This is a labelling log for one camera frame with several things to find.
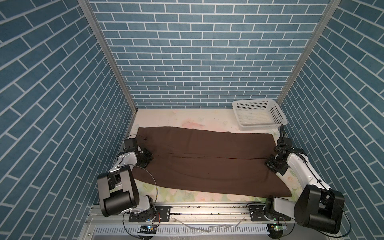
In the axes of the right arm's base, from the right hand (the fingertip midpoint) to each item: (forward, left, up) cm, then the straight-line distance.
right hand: (268, 165), depth 84 cm
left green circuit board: (-34, +62, -8) cm, 71 cm away
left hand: (+2, +69, -1) cm, 69 cm away
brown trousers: (+2, +34, -4) cm, 34 cm away
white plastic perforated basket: (+47, -4, -7) cm, 48 cm away
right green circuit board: (-28, -1, -7) cm, 29 cm away
